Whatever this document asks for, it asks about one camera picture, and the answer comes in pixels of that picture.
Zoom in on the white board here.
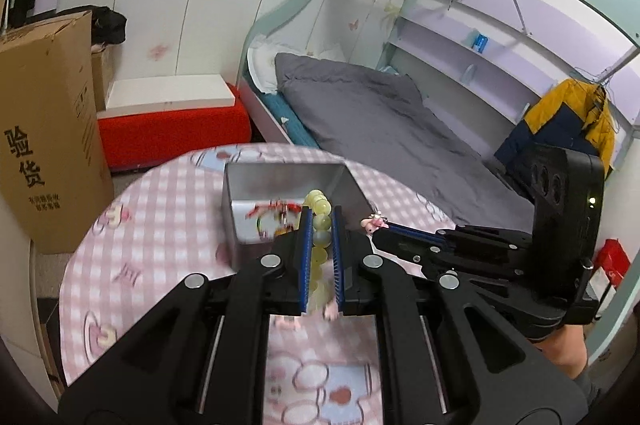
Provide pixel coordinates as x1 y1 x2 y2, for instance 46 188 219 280
106 74 242 112

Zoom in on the small cardboard box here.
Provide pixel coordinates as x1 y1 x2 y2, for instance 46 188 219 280
90 45 116 112

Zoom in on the grey metal tin box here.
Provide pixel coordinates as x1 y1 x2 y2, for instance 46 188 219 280
222 162 374 269

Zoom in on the yellow bead bracelet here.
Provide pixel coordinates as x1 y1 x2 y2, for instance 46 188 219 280
303 189 335 313

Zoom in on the grey blanket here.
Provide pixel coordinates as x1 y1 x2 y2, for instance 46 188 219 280
274 52 539 231

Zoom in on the red bead bracelet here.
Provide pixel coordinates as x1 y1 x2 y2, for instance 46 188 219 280
245 200 304 239

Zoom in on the pink charm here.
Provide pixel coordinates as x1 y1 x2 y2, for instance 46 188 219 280
361 212 389 234

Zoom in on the red stool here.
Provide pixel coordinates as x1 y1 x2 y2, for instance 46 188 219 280
97 82 251 171

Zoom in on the large cardboard box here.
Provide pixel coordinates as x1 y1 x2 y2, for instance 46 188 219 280
0 10 115 255

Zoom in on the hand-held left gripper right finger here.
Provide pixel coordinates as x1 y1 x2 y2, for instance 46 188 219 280
330 204 589 425

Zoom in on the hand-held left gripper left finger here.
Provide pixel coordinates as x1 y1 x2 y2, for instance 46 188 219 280
57 205 314 425

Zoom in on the teal bed mat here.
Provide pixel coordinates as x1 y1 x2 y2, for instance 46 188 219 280
257 92 321 150

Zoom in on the pink checked tablecloth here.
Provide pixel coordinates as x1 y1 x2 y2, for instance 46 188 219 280
60 142 459 425

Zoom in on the white pillow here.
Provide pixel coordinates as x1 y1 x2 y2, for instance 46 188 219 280
247 40 346 95

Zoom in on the black bag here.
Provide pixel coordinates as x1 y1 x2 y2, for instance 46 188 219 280
90 6 127 47

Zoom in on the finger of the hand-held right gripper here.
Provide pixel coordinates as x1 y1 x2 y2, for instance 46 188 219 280
372 230 461 281
385 223 526 256

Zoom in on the yellow and navy jacket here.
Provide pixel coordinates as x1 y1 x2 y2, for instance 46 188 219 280
494 78 616 179

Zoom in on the person's right forearm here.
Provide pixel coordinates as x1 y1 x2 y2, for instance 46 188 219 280
537 325 589 379

